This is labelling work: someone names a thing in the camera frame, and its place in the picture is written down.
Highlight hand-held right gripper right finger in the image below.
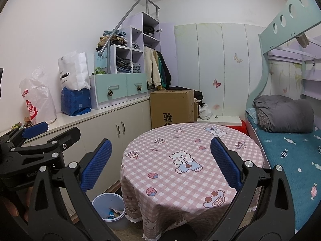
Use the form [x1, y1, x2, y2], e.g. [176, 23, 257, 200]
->
[210, 137, 299, 241]

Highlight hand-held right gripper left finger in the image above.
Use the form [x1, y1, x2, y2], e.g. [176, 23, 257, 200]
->
[27, 138, 112, 241]

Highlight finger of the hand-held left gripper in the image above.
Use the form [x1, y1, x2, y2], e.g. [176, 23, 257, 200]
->
[0, 121, 49, 146]
[10, 127, 81, 160]

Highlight blue plastic bin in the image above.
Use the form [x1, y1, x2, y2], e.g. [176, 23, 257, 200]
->
[91, 193, 126, 231]

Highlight person's left hand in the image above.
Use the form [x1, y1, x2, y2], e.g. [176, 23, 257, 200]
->
[4, 188, 34, 223]

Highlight white plastic bag red print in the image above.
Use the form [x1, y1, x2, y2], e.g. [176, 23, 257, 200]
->
[19, 66, 57, 125]

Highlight long white cabinet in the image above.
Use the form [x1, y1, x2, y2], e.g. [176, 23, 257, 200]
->
[0, 97, 152, 221]

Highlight blue patterned bag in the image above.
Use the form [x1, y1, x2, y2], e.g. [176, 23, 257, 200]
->
[61, 87, 91, 116]

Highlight red plastic box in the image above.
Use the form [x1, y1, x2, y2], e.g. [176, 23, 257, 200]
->
[226, 120, 249, 136]

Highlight white low board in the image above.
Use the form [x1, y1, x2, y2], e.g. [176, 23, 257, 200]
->
[198, 116, 242, 126]

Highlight white crumpled plastic bag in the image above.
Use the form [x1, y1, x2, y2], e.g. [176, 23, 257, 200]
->
[199, 103, 213, 120]

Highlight blue plaid pillow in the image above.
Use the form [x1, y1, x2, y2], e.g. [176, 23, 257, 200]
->
[246, 107, 260, 125]

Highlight pink checkered tablecloth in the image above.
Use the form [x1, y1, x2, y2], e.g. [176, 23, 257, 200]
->
[120, 123, 265, 240]

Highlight teal candy print bed sheet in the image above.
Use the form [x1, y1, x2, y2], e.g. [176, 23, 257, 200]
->
[247, 110, 321, 229]

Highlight teal two-drawer chest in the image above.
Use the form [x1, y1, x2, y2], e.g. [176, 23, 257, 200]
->
[89, 73, 148, 110]

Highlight white wardrobe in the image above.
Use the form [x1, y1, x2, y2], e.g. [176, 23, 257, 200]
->
[174, 23, 266, 121]

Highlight white paper bag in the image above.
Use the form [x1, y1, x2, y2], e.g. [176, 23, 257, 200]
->
[58, 51, 91, 91]

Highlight black clothes heap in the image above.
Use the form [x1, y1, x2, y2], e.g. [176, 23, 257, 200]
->
[167, 87, 203, 102]

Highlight large cardboard box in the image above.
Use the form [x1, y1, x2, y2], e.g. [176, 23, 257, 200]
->
[150, 89, 195, 129]

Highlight grey duvet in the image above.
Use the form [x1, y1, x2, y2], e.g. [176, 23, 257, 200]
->
[253, 95, 315, 133]

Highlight grey metal handrail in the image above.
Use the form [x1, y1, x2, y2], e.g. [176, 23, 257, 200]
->
[98, 0, 161, 74]

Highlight folded dark clothes stack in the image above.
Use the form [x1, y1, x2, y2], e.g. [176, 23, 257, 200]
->
[116, 58, 132, 73]

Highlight pile of brown clothes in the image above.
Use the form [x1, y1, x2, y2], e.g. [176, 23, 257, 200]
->
[96, 36, 128, 52]

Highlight hanging dark jackets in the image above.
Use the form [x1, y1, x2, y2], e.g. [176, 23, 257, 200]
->
[155, 50, 171, 91]

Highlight hanging cream jacket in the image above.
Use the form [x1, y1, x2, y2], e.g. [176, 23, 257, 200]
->
[143, 46, 161, 88]

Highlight purple cubby shelf unit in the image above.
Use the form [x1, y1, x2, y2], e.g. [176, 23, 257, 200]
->
[109, 12, 175, 91]

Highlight brown hanging pouch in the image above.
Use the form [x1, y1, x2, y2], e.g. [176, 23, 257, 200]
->
[296, 33, 309, 49]

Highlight purple wall shelf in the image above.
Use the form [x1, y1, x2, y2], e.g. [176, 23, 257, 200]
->
[301, 77, 321, 101]

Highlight teal bunk bed frame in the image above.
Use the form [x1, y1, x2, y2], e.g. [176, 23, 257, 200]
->
[244, 0, 321, 234]

